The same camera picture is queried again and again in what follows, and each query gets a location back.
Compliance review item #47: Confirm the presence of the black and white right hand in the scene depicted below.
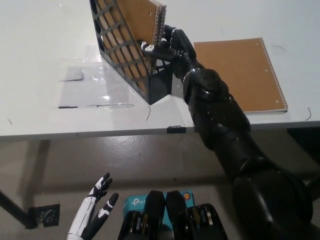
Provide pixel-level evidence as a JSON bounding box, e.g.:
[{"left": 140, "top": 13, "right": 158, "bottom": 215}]
[{"left": 138, "top": 24, "right": 204, "bottom": 81}]

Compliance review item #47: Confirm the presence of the white and black left hand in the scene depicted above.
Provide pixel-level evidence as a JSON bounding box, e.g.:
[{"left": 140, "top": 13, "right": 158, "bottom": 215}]
[{"left": 66, "top": 172, "right": 120, "bottom": 240}]

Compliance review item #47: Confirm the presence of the brown spiral notebook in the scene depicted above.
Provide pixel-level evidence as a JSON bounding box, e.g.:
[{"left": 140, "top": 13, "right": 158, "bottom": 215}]
[
  {"left": 96, "top": 0, "right": 168, "bottom": 80},
  {"left": 193, "top": 37, "right": 289, "bottom": 116}
]

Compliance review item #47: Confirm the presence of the black lattice book holder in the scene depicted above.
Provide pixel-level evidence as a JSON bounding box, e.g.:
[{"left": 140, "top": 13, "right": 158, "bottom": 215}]
[{"left": 89, "top": 0, "right": 174, "bottom": 106}]

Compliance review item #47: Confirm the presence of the teal router box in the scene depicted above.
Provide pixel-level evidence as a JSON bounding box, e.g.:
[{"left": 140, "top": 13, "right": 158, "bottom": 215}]
[{"left": 122, "top": 191, "right": 195, "bottom": 223}]

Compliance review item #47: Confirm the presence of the grey upright table leg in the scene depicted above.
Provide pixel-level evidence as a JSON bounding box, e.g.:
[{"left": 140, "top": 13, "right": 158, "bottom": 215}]
[{"left": 29, "top": 139, "right": 52, "bottom": 201}]

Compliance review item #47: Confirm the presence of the black table edge clip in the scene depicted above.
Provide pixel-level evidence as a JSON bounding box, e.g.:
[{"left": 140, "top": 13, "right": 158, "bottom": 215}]
[{"left": 166, "top": 124, "right": 187, "bottom": 134}]

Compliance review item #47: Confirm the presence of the clear plastic sheet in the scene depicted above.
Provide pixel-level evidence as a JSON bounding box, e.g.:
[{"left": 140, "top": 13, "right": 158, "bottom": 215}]
[{"left": 52, "top": 47, "right": 151, "bottom": 111}]

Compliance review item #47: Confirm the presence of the black table support panel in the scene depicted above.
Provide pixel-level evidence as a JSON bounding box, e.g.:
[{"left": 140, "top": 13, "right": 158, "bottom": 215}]
[{"left": 286, "top": 128, "right": 320, "bottom": 151}]

